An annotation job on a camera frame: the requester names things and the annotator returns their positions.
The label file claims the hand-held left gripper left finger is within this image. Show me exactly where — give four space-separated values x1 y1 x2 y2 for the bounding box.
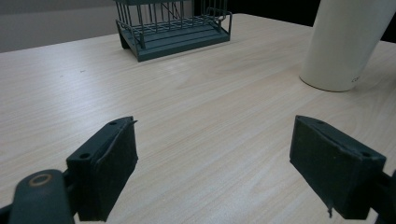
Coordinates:
65 116 139 223

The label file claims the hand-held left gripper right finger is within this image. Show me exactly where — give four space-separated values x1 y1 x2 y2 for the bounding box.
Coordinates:
289 115 388 220

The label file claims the white cup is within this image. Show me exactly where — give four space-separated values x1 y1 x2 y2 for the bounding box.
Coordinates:
299 0 396 92

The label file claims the dark green wire rack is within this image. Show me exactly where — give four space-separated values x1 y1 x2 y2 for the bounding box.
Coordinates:
113 0 233 63

